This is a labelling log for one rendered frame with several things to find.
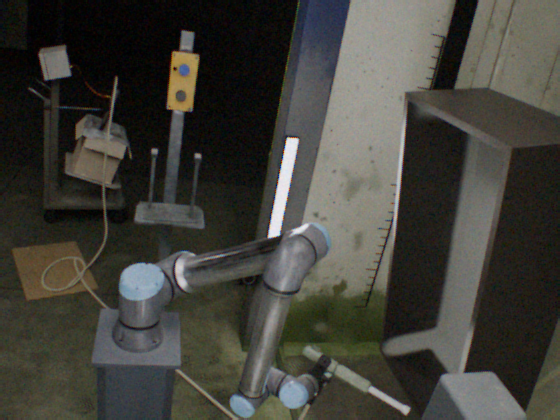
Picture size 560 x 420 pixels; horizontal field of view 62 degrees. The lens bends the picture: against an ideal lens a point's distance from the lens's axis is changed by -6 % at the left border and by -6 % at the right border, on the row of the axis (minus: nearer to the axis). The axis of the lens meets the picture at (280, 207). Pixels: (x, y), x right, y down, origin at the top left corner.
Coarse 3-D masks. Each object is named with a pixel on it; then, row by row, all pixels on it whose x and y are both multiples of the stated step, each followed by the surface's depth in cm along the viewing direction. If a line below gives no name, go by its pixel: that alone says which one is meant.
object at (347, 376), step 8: (304, 352) 200; (312, 352) 198; (320, 352) 200; (312, 360) 198; (328, 368) 195; (336, 368) 194; (344, 368) 194; (336, 376) 194; (344, 376) 192; (352, 376) 191; (360, 376) 193; (352, 384) 190; (360, 384) 189; (368, 384) 188; (360, 392) 189; (376, 392) 187; (312, 400) 198; (384, 400) 186; (392, 400) 185; (400, 408) 183; (408, 408) 182
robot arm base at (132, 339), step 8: (120, 320) 169; (160, 320) 177; (120, 328) 169; (128, 328) 167; (136, 328) 167; (144, 328) 168; (152, 328) 170; (160, 328) 175; (112, 336) 173; (120, 336) 170; (128, 336) 167; (136, 336) 168; (144, 336) 168; (152, 336) 170; (160, 336) 174; (120, 344) 168; (128, 344) 168; (136, 344) 168; (144, 344) 169; (152, 344) 171; (160, 344) 175; (136, 352) 169
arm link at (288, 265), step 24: (288, 240) 141; (288, 264) 137; (312, 264) 142; (288, 288) 137; (264, 312) 144; (264, 336) 146; (264, 360) 150; (240, 384) 159; (264, 384) 157; (240, 408) 159
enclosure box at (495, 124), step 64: (448, 128) 181; (512, 128) 133; (448, 192) 194; (512, 192) 125; (448, 256) 209; (512, 256) 135; (384, 320) 215; (448, 320) 227; (512, 320) 148; (512, 384) 164
